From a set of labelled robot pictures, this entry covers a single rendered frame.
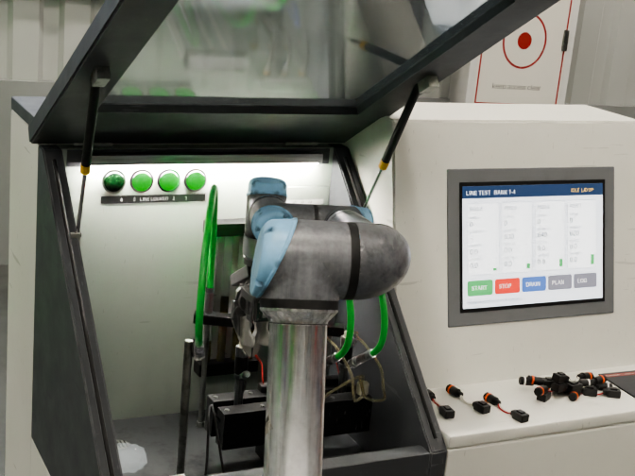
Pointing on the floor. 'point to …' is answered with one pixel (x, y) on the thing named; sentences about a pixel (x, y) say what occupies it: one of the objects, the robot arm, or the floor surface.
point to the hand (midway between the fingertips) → (249, 348)
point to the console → (619, 337)
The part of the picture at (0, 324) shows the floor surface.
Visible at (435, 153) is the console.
